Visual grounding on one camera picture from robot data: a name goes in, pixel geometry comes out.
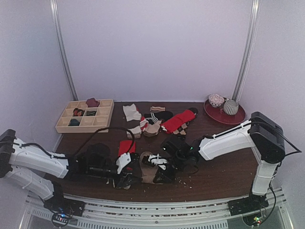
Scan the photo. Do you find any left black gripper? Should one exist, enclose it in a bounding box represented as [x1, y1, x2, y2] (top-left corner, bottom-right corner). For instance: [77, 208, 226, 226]
[88, 163, 142, 188]

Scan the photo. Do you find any tan brown sock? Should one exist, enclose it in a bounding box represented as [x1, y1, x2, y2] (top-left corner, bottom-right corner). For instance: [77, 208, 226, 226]
[140, 152, 159, 184]

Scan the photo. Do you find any red and beige sock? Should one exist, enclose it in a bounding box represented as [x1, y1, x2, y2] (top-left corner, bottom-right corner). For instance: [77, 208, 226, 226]
[118, 140, 136, 157]

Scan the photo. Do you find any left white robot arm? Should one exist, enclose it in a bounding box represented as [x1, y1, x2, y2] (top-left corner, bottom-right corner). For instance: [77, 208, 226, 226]
[0, 129, 142, 217]

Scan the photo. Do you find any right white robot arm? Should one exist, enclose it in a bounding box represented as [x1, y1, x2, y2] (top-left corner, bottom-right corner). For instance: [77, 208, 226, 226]
[161, 112, 285, 216]

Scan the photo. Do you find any tan sock pair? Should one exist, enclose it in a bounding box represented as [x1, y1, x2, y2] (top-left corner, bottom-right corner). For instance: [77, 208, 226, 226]
[143, 120, 162, 137]

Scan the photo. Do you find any beige brown sock pile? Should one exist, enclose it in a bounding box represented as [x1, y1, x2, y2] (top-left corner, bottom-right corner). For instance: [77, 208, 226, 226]
[127, 126, 142, 139]

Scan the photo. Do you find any argyle brown sock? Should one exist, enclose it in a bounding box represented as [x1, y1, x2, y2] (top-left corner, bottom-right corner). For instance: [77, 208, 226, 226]
[172, 122, 190, 141]

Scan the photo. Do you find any red folded sock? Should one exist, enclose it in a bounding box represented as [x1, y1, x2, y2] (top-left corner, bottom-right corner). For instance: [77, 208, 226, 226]
[160, 107, 198, 134]

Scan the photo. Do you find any red white striped sock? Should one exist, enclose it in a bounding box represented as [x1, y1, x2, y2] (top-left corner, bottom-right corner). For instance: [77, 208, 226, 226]
[140, 116, 149, 133]

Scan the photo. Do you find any black white striped sock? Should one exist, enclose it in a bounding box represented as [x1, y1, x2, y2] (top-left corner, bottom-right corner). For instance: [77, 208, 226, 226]
[144, 111, 173, 125]

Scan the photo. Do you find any beige white folded sock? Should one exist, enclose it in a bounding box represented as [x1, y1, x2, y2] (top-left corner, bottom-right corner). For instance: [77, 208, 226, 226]
[123, 104, 142, 122]

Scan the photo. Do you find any small striped folded sock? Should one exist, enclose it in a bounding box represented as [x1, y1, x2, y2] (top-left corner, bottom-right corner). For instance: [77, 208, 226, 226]
[150, 106, 166, 112]

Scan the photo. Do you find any wooden compartment tray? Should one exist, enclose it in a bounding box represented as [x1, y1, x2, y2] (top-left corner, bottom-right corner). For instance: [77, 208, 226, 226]
[55, 99, 114, 134]

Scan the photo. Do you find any black striped rolled sock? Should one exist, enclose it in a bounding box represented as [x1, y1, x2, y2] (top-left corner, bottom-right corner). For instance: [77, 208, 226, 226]
[85, 110, 97, 116]

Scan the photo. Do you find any teal rolled sock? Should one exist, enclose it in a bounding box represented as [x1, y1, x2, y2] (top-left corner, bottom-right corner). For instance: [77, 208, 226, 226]
[69, 119, 80, 126]

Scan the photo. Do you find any red round plate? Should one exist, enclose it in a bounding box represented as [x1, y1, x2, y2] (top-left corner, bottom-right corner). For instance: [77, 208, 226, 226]
[203, 100, 246, 125]

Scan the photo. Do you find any red black rolled sock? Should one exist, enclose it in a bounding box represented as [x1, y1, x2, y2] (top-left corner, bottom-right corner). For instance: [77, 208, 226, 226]
[73, 108, 85, 117]

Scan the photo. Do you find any maroon rolled sock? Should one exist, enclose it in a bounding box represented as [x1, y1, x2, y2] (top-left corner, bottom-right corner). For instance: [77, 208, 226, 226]
[86, 98, 100, 107]

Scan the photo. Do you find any white patterned bowl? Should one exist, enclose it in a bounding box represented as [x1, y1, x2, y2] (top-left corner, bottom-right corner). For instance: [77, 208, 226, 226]
[208, 94, 225, 107]

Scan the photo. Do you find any striped ceramic cup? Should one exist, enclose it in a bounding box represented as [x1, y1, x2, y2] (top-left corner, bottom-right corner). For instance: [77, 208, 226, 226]
[224, 99, 239, 115]

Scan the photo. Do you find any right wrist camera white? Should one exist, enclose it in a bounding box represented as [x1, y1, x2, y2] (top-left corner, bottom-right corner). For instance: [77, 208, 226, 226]
[142, 154, 169, 170]

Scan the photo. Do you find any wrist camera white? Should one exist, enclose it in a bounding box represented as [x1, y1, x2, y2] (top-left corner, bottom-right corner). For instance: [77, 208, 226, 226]
[142, 154, 169, 170]
[115, 152, 140, 175]

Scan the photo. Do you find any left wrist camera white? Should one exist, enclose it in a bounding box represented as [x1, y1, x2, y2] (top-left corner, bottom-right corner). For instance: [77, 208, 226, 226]
[115, 152, 140, 175]

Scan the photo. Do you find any left black cable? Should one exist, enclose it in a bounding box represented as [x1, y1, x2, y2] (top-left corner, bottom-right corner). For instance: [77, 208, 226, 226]
[75, 126, 136, 158]

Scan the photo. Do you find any metal base rail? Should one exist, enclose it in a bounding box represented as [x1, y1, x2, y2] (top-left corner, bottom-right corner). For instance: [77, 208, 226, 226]
[17, 188, 296, 229]

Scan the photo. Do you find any right aluminium frame post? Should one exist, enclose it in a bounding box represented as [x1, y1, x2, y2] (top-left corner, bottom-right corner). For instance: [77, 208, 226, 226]
[232, 0, 261, 102]

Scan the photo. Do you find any aluminium frame post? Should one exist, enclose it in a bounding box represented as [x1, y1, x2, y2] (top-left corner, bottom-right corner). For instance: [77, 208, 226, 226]
[232, 0, 261, 102]
[50, 0, 78, 101]

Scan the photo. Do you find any left aluminium frame post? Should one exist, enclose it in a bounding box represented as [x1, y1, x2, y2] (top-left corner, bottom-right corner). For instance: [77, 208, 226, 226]
[50, 0, 78, 101]

